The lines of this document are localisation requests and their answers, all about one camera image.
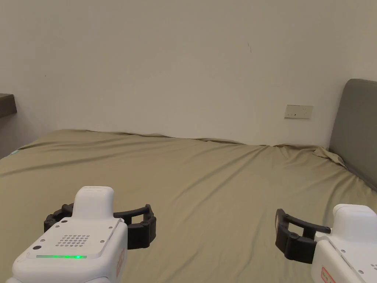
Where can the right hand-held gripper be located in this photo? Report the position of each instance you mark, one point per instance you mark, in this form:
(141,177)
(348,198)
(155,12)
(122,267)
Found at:
(347,247)

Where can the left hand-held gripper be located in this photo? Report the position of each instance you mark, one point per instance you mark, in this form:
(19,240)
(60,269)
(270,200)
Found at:
(73,244)

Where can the bed with beige sheet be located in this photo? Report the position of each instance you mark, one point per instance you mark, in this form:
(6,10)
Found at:
(206,191)

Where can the grey padded headboard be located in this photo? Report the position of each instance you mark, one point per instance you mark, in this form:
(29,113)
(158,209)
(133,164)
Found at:
(355,132)

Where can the dark wooden shelf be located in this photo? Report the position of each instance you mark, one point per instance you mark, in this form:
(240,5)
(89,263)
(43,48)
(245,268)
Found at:
(6,104)

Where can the white wall socket plate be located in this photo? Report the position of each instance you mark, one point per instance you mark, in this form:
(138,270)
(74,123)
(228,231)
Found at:
(298,111)

